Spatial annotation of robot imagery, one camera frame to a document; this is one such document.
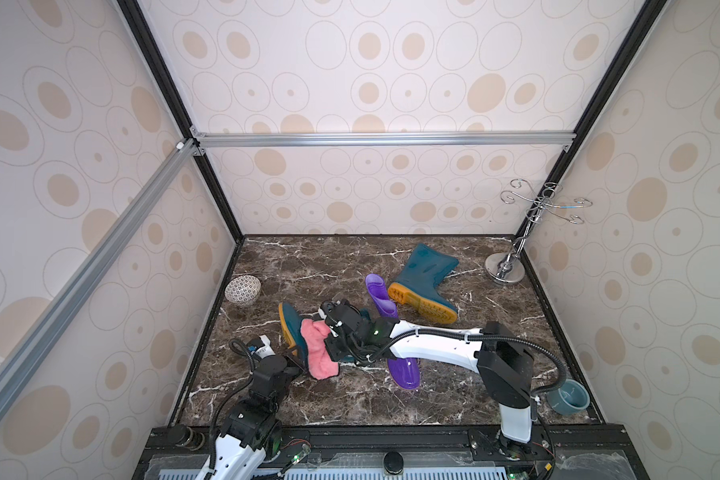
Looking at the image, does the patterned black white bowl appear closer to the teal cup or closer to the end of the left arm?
the end of the left arm

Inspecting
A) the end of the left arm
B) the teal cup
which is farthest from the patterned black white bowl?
the teal cup

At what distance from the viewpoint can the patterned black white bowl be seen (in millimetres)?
999
